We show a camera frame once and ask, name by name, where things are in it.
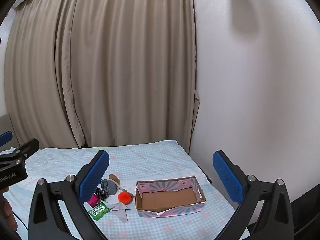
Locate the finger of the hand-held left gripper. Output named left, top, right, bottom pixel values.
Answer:
left=0, top=131, right=13, bottom=147
left=0, top=138, right=40, bottom=172

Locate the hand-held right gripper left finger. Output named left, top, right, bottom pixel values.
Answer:
left=27, top=150, right=110, bottom=240

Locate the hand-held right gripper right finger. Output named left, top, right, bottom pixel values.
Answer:
left=212, top=150, right=294, bottom=240

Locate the grey sock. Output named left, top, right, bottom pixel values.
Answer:
left=101, top=179, right=120, bottom=196

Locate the black printed cloth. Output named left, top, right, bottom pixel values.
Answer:
left=96, top=186, right=108, bottom=201

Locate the magenta pouch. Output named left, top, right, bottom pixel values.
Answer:
left=86, top=193, right=100, bottom=207

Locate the orange pompom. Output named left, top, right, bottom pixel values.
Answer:
left=117, top=191, right=133, bottom=204

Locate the green wet wipes packet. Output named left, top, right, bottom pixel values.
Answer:
left=87, top=202, right=110, bottom=221

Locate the white cleaning cloth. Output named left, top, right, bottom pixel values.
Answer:
left=106, top=201, right=130, bottom=223

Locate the cardboard box with pink lining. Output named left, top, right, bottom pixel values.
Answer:
left=135, top=176, right=207, bottom=219

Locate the person's left hand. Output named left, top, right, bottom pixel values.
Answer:
left=0, top=187, right=13, bottom=231

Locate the small brown plush toy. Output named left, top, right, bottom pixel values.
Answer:
left=108, top=174, right=129, bottom=193

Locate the dark object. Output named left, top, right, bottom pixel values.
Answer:
left=247, top=182, right=320, bottom=240

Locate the beige curtain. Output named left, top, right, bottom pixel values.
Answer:
left=4, top=0, right=200, bottom=149

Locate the black cable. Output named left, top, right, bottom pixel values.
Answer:
left=11, top=211, right=28, bottom=231

